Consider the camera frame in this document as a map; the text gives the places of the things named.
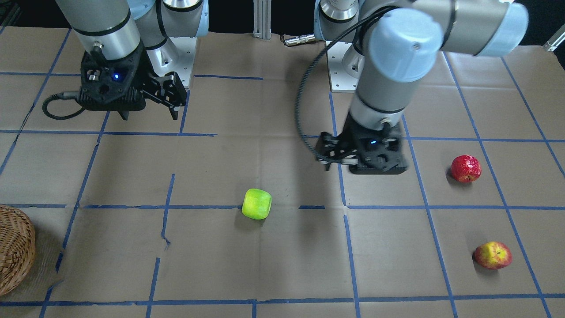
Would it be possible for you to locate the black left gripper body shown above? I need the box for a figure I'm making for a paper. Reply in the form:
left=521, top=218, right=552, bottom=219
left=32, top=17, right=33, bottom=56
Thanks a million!
left=347, top=114, right=408, bottom=175

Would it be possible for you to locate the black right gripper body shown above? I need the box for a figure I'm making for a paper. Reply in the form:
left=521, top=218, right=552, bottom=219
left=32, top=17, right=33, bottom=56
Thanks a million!
left=77, top=42, right=153, bottom=120

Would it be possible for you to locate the green apple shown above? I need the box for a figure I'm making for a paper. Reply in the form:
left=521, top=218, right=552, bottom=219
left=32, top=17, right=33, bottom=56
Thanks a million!
left=241, top=189, right=272, bottom=220

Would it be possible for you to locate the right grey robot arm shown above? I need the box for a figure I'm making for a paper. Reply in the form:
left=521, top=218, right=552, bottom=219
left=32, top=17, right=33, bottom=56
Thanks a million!
left=42, top=0, right=209, bottom=120

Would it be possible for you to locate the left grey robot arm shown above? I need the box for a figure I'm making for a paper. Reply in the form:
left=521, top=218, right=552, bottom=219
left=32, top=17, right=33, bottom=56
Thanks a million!
left=308, top=0, right=529, bottom=174

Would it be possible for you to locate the woven wicker basket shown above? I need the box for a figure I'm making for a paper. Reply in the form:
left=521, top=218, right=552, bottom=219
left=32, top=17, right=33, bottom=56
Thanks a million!
left=0, top=205, right=36, bottom=296

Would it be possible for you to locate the red yellow apple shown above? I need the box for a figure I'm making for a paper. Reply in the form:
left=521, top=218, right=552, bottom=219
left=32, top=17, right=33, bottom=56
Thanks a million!
left=472, top=241, right=514, bottom=270

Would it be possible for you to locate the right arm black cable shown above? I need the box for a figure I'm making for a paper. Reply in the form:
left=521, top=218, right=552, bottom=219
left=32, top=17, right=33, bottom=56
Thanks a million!
left=42, top=91, right=87, bottom=121

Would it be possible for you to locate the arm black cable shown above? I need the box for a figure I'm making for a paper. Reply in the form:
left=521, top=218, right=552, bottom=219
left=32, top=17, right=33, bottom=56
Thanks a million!
left=295, top=7, right=398, bottom=153
left=42, top=91, right=87, bottom=121

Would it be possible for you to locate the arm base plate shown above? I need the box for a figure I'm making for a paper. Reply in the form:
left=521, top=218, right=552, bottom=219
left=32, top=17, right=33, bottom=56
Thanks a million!
left=326, top=42, right=363, bottom=93
left=147, top=38, right=198, bottom=89

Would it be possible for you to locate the silver cable connector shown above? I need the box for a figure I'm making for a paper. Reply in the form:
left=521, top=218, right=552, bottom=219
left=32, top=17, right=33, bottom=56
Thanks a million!
left=280, top=34, right=318, bottom=48

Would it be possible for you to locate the aluminium frame post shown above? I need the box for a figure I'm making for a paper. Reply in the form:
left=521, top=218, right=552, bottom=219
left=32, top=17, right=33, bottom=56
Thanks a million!
left=252, top=0, right=272, bottom=42

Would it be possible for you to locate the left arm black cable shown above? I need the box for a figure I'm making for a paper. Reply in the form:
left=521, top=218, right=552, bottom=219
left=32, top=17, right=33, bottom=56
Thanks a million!
left=295, top=7, right=398, bottom=153

